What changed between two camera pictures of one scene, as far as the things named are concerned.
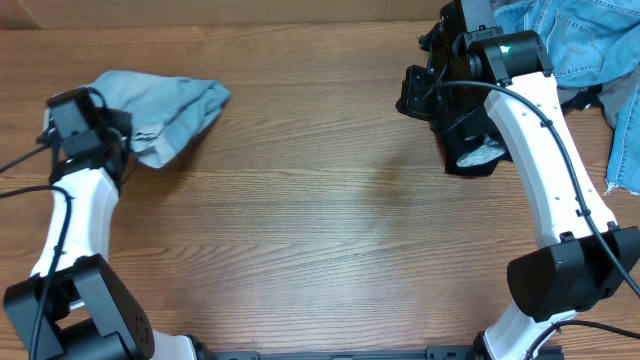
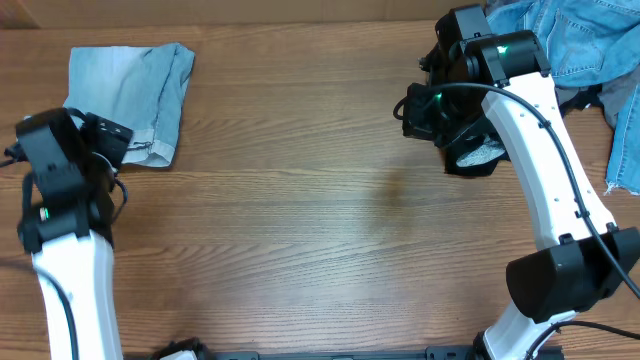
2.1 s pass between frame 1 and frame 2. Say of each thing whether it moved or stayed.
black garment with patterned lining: stayed
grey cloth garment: stayed
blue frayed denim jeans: stayed
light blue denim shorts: moved
